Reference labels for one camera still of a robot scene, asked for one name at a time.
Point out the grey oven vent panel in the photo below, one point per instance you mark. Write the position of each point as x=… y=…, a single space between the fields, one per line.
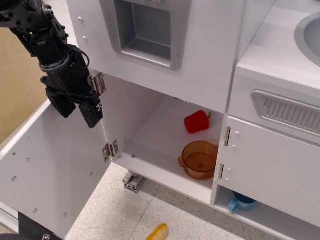
x=286 y=111

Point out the blue plastic cup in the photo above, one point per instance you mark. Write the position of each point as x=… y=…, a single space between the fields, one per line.
x=240 y=202

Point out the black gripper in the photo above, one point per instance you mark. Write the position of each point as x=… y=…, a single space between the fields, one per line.
x=67 y=85

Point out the wooden plywood panel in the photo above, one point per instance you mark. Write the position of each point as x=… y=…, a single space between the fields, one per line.
x=21 y=91

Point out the orange transparent toy pot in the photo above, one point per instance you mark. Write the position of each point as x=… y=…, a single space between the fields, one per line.
x=199 y=159

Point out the lower fridge door hinge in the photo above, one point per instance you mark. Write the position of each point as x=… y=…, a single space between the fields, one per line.
x=110 y=150

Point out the grey sink basin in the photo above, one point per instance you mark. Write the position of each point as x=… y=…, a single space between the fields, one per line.
x=307 y=37

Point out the upper oven door hinge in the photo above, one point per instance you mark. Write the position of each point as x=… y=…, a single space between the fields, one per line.
x=227 y=136

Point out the oven door hinge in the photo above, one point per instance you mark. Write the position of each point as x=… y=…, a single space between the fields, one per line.
x=221 y=170
x=227 y=136

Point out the fridge door hinge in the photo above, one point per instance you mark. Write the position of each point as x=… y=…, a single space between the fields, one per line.
x=98 y=83
x=110 y=150

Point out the grey ice dispenser recess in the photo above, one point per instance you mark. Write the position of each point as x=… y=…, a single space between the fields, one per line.
x=153 y=31

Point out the red toy bell pepper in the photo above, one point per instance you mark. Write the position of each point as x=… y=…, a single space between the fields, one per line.
x=198 y=121

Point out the white fridge door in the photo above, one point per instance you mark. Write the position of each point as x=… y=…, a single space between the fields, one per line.
x=50 y=168

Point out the lower oven door hinge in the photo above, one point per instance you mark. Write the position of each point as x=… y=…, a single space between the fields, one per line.
x=221 y=170

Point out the white toy kitchen cabinet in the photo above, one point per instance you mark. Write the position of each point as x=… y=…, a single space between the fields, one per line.
x=232 y=48

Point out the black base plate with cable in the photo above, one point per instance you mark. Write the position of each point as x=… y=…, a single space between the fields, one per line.
x=28 y=229

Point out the white oven door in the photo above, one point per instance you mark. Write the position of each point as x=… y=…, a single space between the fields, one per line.
x=273 y=169

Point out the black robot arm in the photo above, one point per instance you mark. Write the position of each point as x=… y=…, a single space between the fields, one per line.
x=35 y=25

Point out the aluminium extrusion foot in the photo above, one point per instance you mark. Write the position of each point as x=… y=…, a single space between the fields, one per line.
x=133 y=181

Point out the upper fridge door hinge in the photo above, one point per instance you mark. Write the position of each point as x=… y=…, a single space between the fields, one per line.
x=98 y=83

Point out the yellow toy bread loaf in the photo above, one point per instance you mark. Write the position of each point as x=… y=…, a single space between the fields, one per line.
x=161 y=232

